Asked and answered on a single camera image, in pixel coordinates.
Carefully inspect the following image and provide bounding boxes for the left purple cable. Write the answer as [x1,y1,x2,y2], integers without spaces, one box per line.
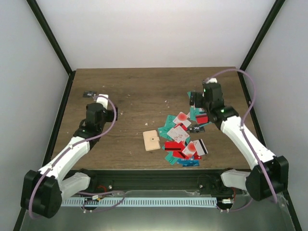
[28,95,116,219]

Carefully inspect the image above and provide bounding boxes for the light blue slotted cable duct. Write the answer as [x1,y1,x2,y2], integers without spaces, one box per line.
[61,197,217,208]

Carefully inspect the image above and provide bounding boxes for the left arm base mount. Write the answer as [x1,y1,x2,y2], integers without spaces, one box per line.
[66,168,115,195]

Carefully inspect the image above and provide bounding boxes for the small black card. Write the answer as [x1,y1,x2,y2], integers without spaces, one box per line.
[83,91,97,98]

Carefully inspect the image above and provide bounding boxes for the red card black stripe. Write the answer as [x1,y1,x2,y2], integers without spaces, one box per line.
[164,141,185,152]

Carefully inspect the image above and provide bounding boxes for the purple cable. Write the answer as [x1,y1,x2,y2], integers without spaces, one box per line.
[28,95,116,219]
[211,69,279,204]

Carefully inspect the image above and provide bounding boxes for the white VIP card blossoms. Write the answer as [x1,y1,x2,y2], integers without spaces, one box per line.
[167,126,190,143]

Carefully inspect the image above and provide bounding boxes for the white striped card in pile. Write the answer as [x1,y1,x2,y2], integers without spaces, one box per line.
[193,139,208,156]

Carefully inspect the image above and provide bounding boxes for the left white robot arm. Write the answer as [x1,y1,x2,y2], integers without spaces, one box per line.
[21,102,118,219]

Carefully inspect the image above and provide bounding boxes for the beige card holder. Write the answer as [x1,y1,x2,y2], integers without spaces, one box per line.
[142,130,160,151]

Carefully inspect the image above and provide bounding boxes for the teal VIP card front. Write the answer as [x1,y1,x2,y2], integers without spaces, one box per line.
[157,127,172,140]

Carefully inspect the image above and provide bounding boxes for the blue card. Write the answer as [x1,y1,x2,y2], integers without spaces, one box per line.
[177,158,199,167]

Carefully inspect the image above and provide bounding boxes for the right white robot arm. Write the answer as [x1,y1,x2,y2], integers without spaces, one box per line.
[190,78,289,201]

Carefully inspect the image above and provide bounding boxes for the teal VIP card behind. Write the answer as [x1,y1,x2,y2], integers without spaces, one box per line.
[165,115,176,127]

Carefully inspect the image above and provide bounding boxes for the black frame rail front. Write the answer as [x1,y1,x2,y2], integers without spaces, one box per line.
[31,169,284,193]

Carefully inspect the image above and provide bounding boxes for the teal vip card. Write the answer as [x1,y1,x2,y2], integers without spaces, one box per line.
[165,115,176,127]
[157,127,172,140]

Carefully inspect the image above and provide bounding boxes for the dark grey chip card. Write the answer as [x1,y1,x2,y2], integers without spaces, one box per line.
[188,126,205,133]

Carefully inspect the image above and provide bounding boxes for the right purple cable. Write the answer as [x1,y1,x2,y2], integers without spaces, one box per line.
[211,69,279,204]

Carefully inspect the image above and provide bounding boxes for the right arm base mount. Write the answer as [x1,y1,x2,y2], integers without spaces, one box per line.
[197,174,240,195]

